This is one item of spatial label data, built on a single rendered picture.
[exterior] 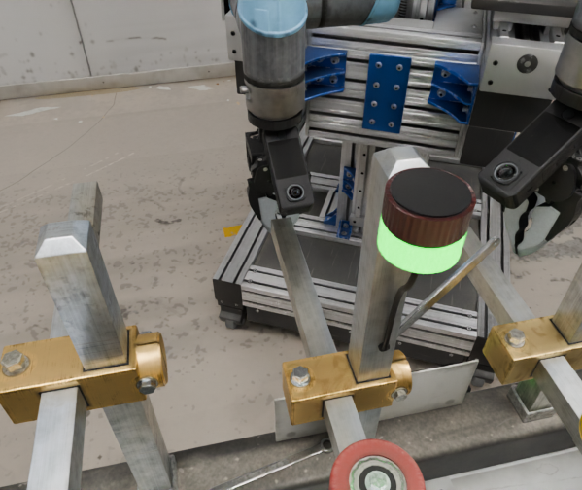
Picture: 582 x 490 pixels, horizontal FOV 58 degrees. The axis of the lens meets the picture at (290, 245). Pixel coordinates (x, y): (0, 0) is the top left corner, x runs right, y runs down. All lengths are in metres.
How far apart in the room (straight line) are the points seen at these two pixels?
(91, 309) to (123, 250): 1.65
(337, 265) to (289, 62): 1.07
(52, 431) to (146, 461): 0.18
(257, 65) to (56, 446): 0.43
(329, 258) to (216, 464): 1.03
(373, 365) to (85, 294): 0.29
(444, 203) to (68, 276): 0.26
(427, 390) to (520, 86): 0.59
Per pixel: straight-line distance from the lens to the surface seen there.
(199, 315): 1.78
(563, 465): 0.89
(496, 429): 0.78
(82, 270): 0.40
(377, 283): 0.46
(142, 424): 0.56
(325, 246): 1.69
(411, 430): 0.75
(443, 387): 0.73
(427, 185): 0.37
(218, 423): 1.55
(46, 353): 0.51
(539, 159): 0.55
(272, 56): 0.62
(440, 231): 0.35
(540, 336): 0.67
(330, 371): 0.58
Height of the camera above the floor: 1.35
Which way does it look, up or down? 42 degrees down
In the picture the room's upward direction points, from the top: straight up
